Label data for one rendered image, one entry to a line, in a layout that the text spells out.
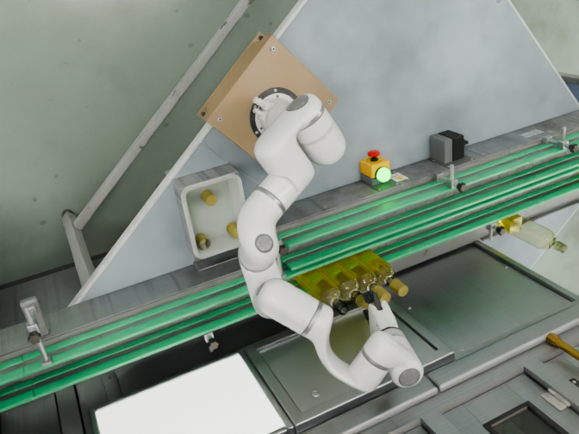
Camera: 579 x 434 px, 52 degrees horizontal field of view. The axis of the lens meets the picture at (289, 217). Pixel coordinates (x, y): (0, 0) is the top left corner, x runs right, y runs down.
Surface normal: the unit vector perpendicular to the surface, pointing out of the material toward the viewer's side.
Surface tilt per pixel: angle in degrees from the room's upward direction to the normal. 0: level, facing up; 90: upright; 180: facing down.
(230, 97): 0
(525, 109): 0
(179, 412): 90
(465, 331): 90
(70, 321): 90
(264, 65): 0
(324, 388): 90
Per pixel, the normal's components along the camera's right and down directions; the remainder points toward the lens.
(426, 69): 0.43, 0.36
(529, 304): -0.13, -0.89
